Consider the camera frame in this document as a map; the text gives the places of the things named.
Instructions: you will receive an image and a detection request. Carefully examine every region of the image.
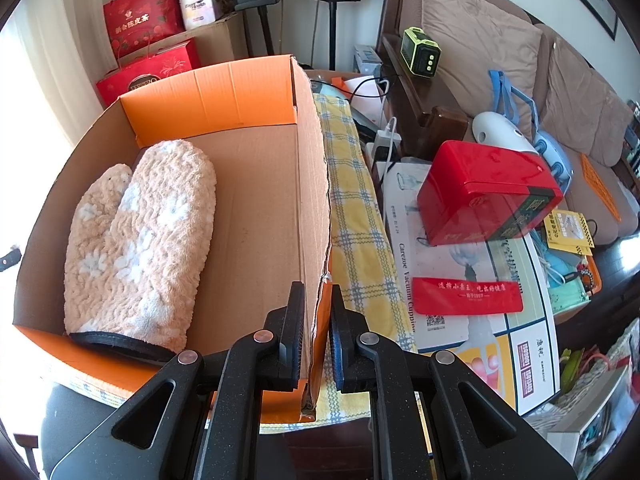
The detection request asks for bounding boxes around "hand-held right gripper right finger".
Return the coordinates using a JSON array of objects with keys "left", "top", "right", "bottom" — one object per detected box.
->
[{"left": 327, "top": 284, "right": 583, "bottom": 480}]

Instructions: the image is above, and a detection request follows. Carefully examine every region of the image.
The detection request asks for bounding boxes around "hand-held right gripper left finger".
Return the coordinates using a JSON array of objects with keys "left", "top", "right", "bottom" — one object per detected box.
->
[{"left": 52, "top": 281, "right": 307, "bottom": 480}]

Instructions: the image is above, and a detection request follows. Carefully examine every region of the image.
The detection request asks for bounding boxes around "orange-lined cardboard box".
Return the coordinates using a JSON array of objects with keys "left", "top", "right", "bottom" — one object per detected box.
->
[{"left": 11, "top": 54, "right": 333, "bottom": 423}]

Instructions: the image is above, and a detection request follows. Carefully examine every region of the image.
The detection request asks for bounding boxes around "yellow plaid cloth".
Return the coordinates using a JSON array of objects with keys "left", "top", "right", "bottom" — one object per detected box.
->
[{"left": 312, "top": 92, "right": 418, "bottom": 426}]

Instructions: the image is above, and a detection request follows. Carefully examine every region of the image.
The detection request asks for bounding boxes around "white flat printed box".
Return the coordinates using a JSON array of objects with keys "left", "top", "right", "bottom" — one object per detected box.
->
[{"left": 382, "top": 157, "right": 561, "bottom": 417}]

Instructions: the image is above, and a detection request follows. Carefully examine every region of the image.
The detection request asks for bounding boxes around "red flat case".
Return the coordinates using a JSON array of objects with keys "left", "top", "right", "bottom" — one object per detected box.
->
[{"left": 412, "top": 276, "right": 524, "bottom": 317}]

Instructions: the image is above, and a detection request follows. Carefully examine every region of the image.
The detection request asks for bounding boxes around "red tin box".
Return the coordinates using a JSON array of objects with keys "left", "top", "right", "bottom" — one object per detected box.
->
[{"left": 416, "top": 140, "right": 564, "bottom": 247}]

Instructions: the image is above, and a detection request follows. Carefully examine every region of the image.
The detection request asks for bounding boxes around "white charger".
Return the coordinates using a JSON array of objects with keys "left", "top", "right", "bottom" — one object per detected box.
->
[{"left": 375, "top": 117, "right": 403, "bottom": 146}]

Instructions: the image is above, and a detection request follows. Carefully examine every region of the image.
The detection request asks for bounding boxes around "dark wooden sofa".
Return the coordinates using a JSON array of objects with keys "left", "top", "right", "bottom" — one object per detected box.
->
[{"left": 375, "top": 0, "right": 640, "bottom": 256}]

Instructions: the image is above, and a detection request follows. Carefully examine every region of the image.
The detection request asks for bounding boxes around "white paper sheet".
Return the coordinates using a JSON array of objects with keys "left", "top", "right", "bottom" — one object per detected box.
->
[{"left": 345, "top": 75, "right": 391, "bottom": 123}]

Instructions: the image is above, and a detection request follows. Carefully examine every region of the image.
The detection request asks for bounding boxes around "teal face mask pack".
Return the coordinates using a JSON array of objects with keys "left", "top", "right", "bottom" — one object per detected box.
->
[{"left": 540, "top": 252, "right": 591, "bottom": 311}]

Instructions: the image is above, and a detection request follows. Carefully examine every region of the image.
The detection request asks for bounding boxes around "yellow leaflet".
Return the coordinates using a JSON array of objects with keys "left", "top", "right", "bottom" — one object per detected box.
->
[{"left": 545, "top": 210, "right": 596, "bottom": 258}]

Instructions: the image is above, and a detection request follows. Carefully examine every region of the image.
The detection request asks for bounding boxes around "white plastic massager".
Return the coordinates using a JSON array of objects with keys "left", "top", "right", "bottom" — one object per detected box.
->
[{"left": 471, "top": 111, "right": 541, "bottom": 157}]

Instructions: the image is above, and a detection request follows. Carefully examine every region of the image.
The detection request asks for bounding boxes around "white open box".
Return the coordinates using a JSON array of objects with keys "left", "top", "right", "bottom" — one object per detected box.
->
[{"left": 547, "top": 365, "right": 633, "bottom": 466}]

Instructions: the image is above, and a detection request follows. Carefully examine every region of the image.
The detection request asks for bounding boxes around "small white blue box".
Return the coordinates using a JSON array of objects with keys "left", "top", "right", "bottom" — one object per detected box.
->
[{"left": 352, "top": 45, "right": 383, "bottom": 78}]

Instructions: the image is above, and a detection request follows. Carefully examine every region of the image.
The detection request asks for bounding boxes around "red chocolate print gift bag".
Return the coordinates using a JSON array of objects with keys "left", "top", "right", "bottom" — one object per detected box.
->
[{"left": 96, "top": 39, "right": 202, "bottom": 108}]

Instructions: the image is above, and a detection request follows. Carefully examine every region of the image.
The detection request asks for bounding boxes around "black speaker stand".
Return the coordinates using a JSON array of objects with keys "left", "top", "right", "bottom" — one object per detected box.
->
[
  {"left": 243, "top": 6, "right": 276, "bottom": 58},
  {"left": 327, "top": 1, "right": 337, "bottom": 72}
]

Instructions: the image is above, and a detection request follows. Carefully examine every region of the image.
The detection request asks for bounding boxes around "green black cube device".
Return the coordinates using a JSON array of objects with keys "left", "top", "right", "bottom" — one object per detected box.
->
[{"left": 400, "top": 26, "right": 443, "bottom": 79}]

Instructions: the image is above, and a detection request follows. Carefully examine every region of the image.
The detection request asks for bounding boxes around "brown cardboard box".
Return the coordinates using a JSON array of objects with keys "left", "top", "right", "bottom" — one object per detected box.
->
[{"left": 170, "top": 12, "right": 251, "bottom": 68}]

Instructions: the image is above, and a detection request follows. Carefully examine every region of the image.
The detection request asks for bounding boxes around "orange paper sheet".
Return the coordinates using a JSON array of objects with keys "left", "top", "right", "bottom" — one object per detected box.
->
[{"left": 580, "top": 152, "right": 622, "bottom": 223}]

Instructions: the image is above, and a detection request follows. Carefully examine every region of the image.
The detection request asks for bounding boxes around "brown sofa cushion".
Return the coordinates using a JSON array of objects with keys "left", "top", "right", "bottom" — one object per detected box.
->
[
  {"left": 540, "top": 35, "right": 636, "bottom": 168},
  {"left": 421, "top": 0, "right": 543, "bottom": 126}
]

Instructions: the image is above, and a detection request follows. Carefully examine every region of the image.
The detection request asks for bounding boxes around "white tissue pack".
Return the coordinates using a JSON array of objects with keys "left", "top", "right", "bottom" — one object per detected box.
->
[{"left": 177, "top": 0, "right": 224, "bottom": 31}]

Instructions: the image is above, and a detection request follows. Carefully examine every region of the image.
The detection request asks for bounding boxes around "large red gift bag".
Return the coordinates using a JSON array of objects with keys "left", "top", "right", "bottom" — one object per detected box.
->
[{"left": 103, "top": 0, "right": 192, "bottom": 58}]

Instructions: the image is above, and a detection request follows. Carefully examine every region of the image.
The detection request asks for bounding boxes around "blue strap device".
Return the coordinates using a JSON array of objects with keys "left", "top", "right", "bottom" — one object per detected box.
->
[{"left": 487, "top": 70, "right": 575, "bottom": 196}]

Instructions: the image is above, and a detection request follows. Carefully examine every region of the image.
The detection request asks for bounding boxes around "framed wall picture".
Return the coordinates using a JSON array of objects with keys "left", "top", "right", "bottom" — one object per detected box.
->
[{"left": 537, "top": 0, "right": 618, "bottom": 41}]

